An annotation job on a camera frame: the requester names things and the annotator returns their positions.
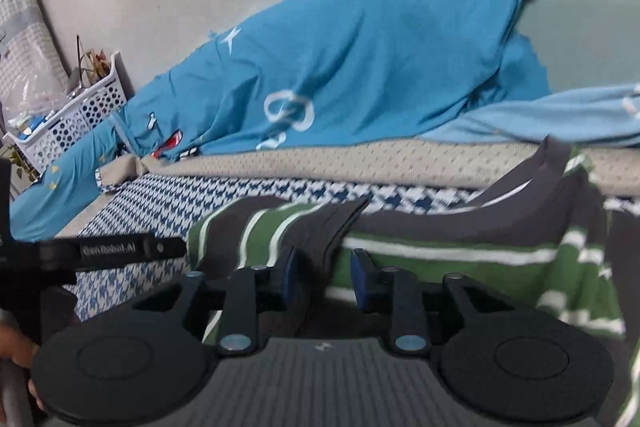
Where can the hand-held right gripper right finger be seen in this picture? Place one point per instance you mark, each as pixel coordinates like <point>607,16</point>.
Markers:
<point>361,279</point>

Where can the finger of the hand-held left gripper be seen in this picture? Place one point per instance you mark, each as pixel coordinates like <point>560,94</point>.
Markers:
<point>115,249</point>

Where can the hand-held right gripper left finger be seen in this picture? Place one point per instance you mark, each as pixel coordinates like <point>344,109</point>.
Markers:
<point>289,277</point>

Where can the green grey striped t-shirt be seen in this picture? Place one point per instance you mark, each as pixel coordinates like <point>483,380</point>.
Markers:
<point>450,232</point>

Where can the person's left hand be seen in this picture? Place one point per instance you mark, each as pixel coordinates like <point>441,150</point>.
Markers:
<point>17,347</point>

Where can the green potted plant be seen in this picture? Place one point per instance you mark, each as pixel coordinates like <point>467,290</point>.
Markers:
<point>15,162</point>

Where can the white perforated plastic basket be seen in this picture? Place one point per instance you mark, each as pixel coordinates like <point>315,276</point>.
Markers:
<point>90,112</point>

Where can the clear plastic bag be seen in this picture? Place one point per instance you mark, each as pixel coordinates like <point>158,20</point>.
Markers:
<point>30,97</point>

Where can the brown paper bag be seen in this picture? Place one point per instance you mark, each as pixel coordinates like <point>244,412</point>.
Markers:
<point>95,64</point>

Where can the blue airplane print quilt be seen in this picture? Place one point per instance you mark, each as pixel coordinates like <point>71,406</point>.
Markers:
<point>375,57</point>

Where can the light blue cloth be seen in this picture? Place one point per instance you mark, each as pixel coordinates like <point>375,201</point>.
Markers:
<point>525,117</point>

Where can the grey white checked cloth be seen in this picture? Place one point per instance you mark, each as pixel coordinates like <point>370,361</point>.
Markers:
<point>22,32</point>

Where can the grey-green pillow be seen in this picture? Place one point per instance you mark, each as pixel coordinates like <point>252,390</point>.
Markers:
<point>590,17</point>

